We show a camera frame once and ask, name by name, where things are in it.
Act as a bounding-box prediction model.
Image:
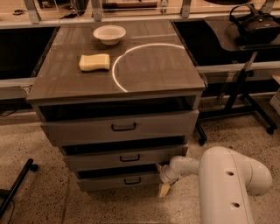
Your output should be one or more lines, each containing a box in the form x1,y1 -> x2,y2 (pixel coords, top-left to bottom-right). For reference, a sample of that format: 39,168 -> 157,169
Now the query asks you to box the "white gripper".
155,163 -> 179,198

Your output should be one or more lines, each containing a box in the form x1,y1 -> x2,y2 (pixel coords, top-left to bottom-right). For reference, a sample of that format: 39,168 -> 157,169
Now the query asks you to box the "grey bottom drawer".
77,164 -> 160,192

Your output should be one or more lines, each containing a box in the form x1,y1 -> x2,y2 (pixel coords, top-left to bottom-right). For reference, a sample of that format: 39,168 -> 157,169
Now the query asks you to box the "grey drawer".
63,143 -> 188,172
77,164 -> 160,192
41,110 -> 199,147

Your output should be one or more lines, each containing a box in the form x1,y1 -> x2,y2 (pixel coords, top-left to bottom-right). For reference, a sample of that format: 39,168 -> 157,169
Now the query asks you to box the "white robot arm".
157,146 -> 272,224

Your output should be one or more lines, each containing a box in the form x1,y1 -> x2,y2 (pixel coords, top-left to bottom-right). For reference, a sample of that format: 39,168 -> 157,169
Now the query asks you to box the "grey middle drawer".
63,143 -> 188,172

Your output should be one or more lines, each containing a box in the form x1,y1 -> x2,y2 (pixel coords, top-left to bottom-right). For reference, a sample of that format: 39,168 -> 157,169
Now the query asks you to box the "grey three-drawer cabinet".
26,19 -> 207,193

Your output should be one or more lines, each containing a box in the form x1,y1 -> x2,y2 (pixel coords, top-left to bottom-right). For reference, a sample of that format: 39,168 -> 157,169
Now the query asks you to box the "grey top drawer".
41,110 -> 199,147

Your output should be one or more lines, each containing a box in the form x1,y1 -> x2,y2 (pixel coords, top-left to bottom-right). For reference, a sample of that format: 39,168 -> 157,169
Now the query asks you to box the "black rolling side table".
199,16 -> 279,135

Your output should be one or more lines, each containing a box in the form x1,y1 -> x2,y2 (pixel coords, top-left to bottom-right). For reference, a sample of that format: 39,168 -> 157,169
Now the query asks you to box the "yellow sponge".
79,53 -> 110,72

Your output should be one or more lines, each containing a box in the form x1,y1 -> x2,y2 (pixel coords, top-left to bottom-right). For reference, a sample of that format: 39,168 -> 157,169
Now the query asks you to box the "white bowl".
93,25 -> 126,46

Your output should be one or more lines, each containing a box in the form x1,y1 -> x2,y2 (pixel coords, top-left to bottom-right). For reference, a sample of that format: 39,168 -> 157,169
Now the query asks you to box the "black stand leg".
0,158 -> 39,219

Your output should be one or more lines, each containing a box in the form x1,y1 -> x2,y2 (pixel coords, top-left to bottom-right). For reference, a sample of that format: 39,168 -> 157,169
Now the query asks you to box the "black VR headset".
229,3 -> 280,45

